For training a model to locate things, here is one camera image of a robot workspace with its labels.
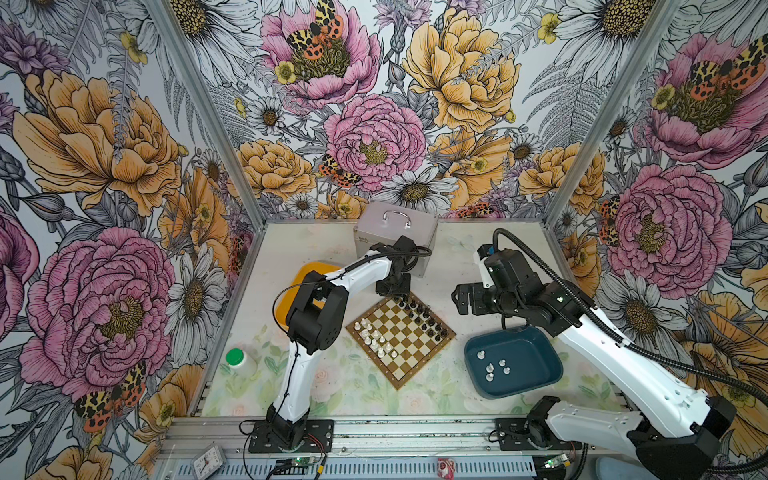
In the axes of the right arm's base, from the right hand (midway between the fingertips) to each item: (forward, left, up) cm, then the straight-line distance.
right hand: (473, 304), depth 72 cm
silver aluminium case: (+36, +20, -8) cm, 42 cm away
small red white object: (-30, +8, -18) cm, 36 cm away
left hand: (+14, +18, -19) cm, 30 cm away
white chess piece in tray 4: (-10, -7, -22) cm, 25 cm away
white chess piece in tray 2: (-8, -7, -21) cm, 24 cm away
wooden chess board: (+3, +18, -21) cm, 28 cm away
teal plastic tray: (-6, -14, -22) cm, 26 cm away
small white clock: (-28, +62, -20) cm, 70 cm away
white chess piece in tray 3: (-6, -11, -22) cm, 25 cm away
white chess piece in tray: (-4, -6, -21) cm, 22 cm away
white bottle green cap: (-7, +58, -14) cm, 60 cm away
